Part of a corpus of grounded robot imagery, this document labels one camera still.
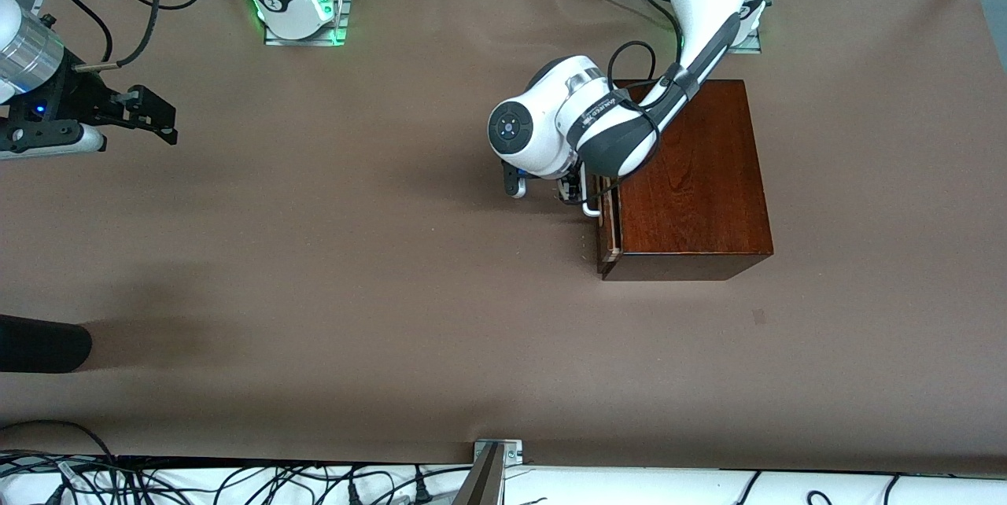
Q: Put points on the dark wooden drawer cabinet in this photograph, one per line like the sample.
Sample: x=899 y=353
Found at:
x=700 y=198

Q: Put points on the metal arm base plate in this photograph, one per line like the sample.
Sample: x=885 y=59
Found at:
x=303 y=39
x=747 y=45

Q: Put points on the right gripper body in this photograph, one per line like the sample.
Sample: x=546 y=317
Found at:
x=77 y=90

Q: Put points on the grey metal beam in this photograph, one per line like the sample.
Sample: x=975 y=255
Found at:
x=481 y=485

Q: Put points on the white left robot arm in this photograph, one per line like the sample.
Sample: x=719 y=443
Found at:
x=551 y=127

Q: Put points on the brown paper table cover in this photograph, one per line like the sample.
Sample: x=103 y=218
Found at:
x=440 y=332

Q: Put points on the black cylinder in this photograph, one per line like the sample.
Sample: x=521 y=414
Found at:
x=39 y=344

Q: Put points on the small metal bracket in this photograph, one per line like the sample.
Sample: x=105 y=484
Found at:
x=511 y=450

